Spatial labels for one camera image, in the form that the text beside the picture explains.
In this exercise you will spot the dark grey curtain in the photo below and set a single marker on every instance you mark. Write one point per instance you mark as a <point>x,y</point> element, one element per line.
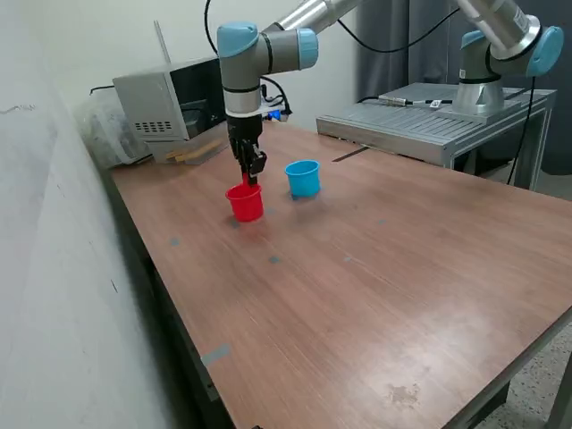
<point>558,134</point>

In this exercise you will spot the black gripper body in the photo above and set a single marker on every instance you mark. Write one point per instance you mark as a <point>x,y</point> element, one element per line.
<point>244,129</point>

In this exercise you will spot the black tape strip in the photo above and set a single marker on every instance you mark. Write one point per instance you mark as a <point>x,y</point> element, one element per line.
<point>350,154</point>

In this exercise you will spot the clear plastic bag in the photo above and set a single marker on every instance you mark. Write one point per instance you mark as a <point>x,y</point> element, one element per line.
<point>103,129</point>

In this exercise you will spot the silver robot arm, blue joints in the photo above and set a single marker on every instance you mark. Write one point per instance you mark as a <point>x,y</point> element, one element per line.
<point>241,62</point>

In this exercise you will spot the red plastic cup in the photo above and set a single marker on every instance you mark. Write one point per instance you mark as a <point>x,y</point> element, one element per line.
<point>246,205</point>

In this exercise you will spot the white label tag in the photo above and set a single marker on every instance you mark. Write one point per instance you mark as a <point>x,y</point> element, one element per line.
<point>435,103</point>

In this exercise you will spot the aluminium robot base table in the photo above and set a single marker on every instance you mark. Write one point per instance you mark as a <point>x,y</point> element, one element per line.
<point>424,125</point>

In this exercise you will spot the silver microwave oven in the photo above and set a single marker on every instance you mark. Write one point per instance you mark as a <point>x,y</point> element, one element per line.
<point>147,103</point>

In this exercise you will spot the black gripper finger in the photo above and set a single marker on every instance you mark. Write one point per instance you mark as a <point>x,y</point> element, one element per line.
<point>241,156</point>
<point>257,161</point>

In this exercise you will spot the long grey-blue tape strip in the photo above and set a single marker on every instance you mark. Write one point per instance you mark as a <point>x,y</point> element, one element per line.
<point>216,355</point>

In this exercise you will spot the white thin rod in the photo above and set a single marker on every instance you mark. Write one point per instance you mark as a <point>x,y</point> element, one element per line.
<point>162,42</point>

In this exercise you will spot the blue plastic cup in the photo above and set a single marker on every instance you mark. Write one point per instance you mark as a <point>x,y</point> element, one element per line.
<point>304,181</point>

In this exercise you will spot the wooden stick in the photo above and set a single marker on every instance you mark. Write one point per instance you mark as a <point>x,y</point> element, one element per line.
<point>194,156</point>
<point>196,147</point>

